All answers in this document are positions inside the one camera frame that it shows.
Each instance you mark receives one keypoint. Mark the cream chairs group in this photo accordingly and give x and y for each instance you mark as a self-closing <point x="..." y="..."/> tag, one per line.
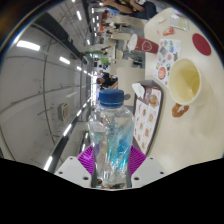
<point x="125" y="36"/>

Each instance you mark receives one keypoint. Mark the ceiling lights group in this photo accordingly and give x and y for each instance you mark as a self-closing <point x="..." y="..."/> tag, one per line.
<point x="28" y="45"/>

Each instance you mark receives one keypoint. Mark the clear water bottle blue cap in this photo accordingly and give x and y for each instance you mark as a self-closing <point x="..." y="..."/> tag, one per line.
<point x="111" y="140"/>

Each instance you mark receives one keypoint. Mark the red paper cup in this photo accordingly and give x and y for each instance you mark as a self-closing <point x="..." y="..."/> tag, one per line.
<point x="145" y="44"/>

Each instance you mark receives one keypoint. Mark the dark tray with paper liner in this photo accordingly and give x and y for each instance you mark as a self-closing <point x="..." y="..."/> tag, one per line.
<point x="146" y="126"/>

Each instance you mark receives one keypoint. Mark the small crumpled white tissue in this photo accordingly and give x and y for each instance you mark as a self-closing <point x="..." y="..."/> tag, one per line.
<point x="161" y="19"/>

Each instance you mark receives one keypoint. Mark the small red sauce packet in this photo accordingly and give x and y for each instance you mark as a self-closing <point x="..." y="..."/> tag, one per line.
<point x="168" y="31"/>

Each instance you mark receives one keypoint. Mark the colourful sticker sheet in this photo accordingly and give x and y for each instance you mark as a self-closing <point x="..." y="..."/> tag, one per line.
<point x="166" y="56"/>

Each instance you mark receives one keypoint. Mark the ceiling air conditioner unit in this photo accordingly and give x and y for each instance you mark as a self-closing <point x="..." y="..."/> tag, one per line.
<point x="63" y="111"/>

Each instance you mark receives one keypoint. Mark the white crumpled napkin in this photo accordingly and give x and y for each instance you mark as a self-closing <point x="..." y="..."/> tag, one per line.
<point x="138" y="90"/>

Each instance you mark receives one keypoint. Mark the cream chair with hole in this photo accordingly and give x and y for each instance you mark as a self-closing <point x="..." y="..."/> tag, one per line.
<point x="128" y="76"/>

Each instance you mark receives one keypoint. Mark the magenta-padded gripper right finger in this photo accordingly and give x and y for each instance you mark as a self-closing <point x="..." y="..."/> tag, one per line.
<point x="148" y="171"/>

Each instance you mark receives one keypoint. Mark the flat round red coaster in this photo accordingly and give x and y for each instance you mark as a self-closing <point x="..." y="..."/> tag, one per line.
<point x="201" y="44"/>

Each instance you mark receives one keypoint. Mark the clear plastic wrapper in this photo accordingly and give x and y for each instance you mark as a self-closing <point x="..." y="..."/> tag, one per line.
<point x="180" y="22"/>

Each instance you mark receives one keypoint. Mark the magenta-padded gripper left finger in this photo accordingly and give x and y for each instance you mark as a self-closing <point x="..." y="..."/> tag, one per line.
<point x="71" y="171"/>

